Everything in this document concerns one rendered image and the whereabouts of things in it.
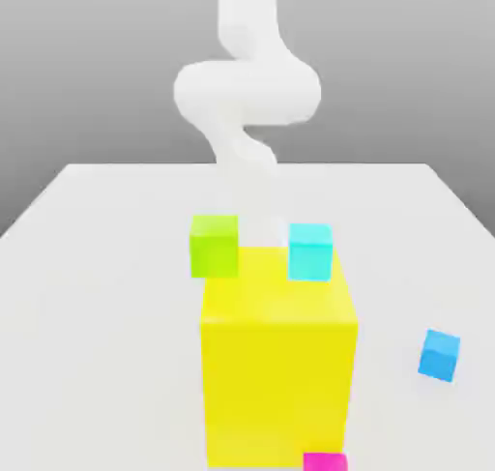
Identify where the small lime green cube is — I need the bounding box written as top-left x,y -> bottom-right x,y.
189,214 -> 240,280

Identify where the small cyan cube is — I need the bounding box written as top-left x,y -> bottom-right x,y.
287,222 -> 335,282

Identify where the small blue cube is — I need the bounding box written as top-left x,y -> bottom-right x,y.
417,328 -> 462,384

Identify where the small magenta cube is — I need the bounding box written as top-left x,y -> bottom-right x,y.
302,452 -> 348,471

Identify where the large yellow box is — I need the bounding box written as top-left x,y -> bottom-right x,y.
199,246 -> 360,470

